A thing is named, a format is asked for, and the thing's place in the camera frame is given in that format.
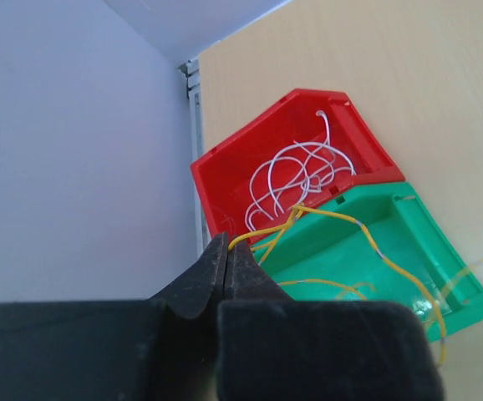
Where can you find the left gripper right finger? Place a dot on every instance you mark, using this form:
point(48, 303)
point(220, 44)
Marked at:
point(271, 347)

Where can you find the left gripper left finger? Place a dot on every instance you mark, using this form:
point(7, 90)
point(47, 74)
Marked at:
point(145, 349)

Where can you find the green plastic bin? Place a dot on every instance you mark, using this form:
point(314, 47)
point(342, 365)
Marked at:
point(320, 254)

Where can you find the aluminium frame rail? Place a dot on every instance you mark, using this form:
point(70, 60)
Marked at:
point(191, 71)

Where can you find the red plastic bin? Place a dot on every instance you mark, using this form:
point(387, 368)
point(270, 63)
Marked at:
point(309, 147)

